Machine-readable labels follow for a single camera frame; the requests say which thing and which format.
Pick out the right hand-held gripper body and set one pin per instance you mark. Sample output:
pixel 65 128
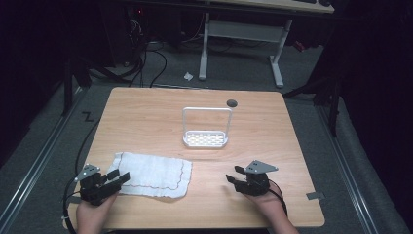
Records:
pixel 255 185

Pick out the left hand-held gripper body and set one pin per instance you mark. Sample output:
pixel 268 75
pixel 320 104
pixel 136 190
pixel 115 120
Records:
pixel 92 191

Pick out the white cloth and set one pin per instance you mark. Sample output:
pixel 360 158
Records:
pixel 156 174

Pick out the person's left hand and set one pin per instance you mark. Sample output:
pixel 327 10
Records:
pixel 92 216

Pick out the person's right hand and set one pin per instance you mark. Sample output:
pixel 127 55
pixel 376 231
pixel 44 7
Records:
pixel 272 206

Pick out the dark round table grommet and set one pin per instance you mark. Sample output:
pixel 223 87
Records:
pixel 232 103

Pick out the black stand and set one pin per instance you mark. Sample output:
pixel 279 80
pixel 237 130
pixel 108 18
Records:
pixel 326 97
pixel 69 87

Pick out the crumpled white paper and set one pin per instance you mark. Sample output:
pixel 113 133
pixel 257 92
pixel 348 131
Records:
pixel 188 76

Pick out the white-legged desk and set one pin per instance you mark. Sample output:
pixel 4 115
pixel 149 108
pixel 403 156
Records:
pixel 243 31

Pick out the metal floor rail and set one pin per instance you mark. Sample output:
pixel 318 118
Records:
pixel 349 175
pixel 35 169

